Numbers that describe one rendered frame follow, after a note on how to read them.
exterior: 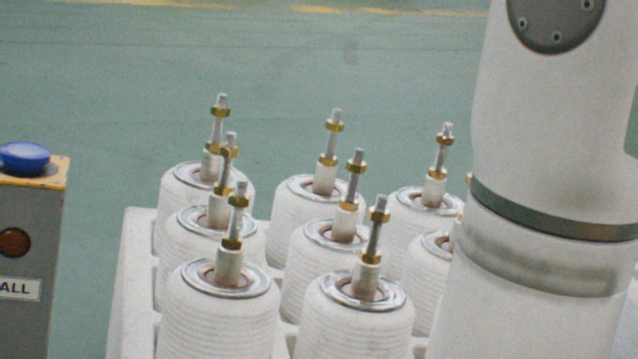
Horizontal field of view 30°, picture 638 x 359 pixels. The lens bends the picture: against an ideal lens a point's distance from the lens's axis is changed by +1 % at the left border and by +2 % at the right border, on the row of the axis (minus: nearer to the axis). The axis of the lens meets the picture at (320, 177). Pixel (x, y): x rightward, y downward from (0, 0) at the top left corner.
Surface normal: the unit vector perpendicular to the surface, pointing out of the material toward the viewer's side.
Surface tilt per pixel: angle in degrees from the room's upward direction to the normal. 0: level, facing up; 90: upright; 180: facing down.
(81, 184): 0
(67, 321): 0
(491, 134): 91
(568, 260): 90
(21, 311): 90
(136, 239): 0
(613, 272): 90
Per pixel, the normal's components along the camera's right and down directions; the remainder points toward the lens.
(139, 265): 0.18, -0.93
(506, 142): -0.80, 0.07
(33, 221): 0.15, 0.36
